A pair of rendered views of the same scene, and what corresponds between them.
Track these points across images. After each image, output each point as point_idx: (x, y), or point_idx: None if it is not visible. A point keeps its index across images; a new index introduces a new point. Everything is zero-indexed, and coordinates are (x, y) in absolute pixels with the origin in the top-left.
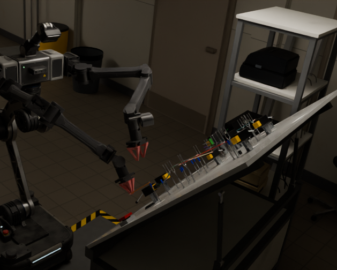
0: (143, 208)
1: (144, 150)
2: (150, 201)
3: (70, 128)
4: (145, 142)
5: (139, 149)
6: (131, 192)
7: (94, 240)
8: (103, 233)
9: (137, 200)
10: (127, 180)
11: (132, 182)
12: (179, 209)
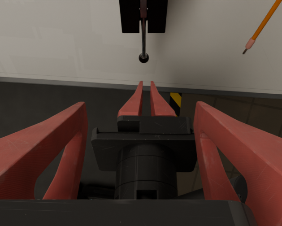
0: (111, 44)
1: (59, 133)
2: (13, 81)
3: None
4: (11, 219)
5: None
6: (155, 86)
7: (268, 91)
8: (225, 94)
9: (145, 53)
10: (176, 119)
11: (139, 105)
12: None
